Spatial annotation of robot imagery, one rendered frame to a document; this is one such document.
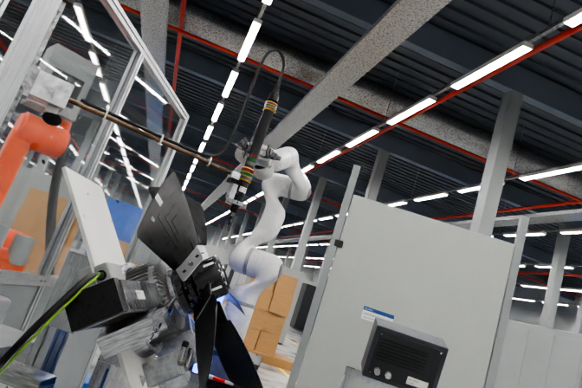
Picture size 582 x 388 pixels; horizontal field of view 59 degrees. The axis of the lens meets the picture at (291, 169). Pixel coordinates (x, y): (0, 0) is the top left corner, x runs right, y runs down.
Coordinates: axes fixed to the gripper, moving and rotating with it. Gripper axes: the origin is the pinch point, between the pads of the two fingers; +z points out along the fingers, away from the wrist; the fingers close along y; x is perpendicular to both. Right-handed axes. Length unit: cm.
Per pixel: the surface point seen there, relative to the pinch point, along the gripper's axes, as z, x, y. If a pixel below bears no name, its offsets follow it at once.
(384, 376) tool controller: -32, -58, -65
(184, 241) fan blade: 23.5, -37.4, 5.2
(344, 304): -179, -36, -55
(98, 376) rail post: -35, -90, 33
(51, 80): 39, -10, 50
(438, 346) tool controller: -29, -42, -79
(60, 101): 37, -14, 46
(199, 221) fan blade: -2.3, -28.9, 9.6
